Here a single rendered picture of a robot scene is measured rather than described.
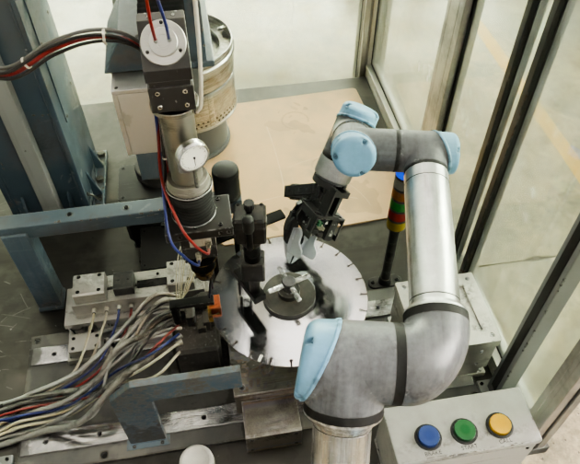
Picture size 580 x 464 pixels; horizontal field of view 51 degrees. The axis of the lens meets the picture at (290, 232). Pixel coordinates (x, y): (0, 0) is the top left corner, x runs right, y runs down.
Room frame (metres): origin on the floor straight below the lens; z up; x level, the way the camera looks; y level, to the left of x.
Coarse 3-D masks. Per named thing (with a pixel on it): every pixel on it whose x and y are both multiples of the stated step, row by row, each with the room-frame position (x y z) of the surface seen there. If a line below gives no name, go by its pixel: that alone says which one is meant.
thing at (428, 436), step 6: (426, 426) 0.46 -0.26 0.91; (432, 426) 0.46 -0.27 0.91; (420, 432) 0.45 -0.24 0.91; (426, 432) 0.45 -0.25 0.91; (432, 432) 0.45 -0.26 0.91; (420, 438) 0.44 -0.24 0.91; (426, 438) 0.44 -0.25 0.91; (432, 438) 0.44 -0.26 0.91; (438, 438) 0.44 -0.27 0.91; (426, 444) 0.43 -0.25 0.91; (432, 444) 0.43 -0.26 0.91
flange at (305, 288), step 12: (276, 276) 0.77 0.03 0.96; (264, 288) 0.74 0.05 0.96; (300, 288) 0.74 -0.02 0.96; (312, 288) 0.74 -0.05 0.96; (264, 300) 0.71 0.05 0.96; (276, 300) 0.71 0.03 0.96; (288, 300) 0.71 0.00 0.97; (312, 300) 0.71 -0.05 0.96; (276, 312) 0.68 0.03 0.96; (288, 312) 0.68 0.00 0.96; (300, 312) 0.68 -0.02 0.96
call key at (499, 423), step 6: (498, 414) 0.49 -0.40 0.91; (492, 420) 0.48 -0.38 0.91; (498, 420) 0.48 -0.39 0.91; (504, 420) 0.48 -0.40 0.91; (492, 426) 0.46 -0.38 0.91; (498, 426) 0.46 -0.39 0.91; (504, 426) 0.46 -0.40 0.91; (510, 426) 0.46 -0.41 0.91; (498, 432) 0.45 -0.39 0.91; (504, 432) 0.45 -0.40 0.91
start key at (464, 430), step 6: (462, 420) 0.48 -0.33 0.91; (456, 426) 0.46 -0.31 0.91; (462, 426) 0.46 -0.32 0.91; (468, 426) 0.46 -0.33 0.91; (474, 426) 0.46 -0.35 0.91; (456, 432) 0.45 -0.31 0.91; (462, 432) 0.45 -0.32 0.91; (468, 432) 0.45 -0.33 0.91; (474, 432) 0.45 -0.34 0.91; (462, 438) 0.44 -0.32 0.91; (468, 438) 0.44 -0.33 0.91
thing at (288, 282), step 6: (282, 270) 0.76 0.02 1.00; (282, 276) 0.75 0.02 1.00; (288, 276) 0.74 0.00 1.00; (300, 276) 0.74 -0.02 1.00; (306, 276) 0.74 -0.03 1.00; (282, 282) 0.73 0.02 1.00; (288, 282) 0.73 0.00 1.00; (294, 282) 0.73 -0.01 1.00; (270, 288) 0.72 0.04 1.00; (276, 288) 0.71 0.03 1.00; (282, 288) 0.72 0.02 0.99; (288, 288) 0.72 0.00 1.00; (294, 288) 0.71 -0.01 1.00; (288, 294) 0.72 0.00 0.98; (294, 294) 0.70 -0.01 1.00; (300, 300) 0.69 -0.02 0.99
